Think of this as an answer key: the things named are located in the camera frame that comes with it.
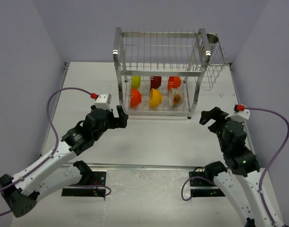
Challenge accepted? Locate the yellow bowl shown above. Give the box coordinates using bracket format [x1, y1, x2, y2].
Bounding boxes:
[149, 88, 163, 108]

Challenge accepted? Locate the white floral bowl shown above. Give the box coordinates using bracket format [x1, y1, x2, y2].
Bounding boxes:
[169, 88, 184, 108]

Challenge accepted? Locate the orange bowl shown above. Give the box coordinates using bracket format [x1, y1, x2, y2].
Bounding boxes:
[130, 88, 142, 108]
[167, 76, 182, 91]

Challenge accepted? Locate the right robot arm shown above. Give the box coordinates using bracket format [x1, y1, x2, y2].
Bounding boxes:
[199, 105, 284, 227]

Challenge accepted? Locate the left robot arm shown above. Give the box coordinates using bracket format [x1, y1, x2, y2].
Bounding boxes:
[0, 105, 129, 218]

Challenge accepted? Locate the steel two-tier dish rack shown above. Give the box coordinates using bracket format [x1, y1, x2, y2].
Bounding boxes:
[113, 27, 210, 120]

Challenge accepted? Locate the lime green bowl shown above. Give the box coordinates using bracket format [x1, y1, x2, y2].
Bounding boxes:
[131, 76, 141, 89]

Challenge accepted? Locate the dark red bowl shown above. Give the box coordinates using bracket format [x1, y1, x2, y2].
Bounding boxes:
[150, 76, 162, 89]

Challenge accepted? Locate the steel utensil cup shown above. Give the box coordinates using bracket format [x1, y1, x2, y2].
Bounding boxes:
[207, 33, 219, 60]

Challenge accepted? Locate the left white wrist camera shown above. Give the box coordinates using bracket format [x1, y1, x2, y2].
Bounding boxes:
[95, 93, 112, 111]

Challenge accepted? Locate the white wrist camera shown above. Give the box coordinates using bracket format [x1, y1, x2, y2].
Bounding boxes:
[95, 93, 112, 111]
[225, 109, 250, 123]

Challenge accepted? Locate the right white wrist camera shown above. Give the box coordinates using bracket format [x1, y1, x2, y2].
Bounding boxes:
[225, 109, 250, 123]

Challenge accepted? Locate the wire cutlery basket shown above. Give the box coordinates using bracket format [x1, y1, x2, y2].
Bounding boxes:
[202, 41, 226, 91]

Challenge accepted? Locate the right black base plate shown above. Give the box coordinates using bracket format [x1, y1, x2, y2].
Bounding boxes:
[189, 167, 225, 198]

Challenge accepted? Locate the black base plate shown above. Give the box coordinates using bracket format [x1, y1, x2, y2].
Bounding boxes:
[61, 171, 109, 198]
[189, 167, 225, 198]

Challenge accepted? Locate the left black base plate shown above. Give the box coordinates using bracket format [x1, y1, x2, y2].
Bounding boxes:
[61, 171, 109, 198]

